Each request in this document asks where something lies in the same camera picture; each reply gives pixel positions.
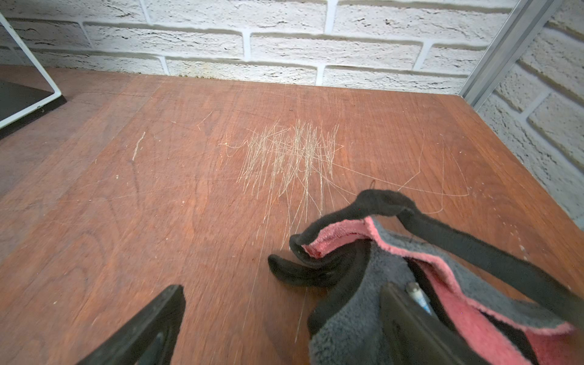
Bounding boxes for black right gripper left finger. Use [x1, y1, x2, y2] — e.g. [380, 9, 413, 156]
[79, 284, 186, 364]

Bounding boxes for grey and pink cloth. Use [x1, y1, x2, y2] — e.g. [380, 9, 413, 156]
[268, 189, 583, 364]

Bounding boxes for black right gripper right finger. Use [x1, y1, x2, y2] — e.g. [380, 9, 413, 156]
[380, 283, 487, 364]

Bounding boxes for white metal bookshelf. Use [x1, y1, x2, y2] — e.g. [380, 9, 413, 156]
[1, 15, 67, 139]

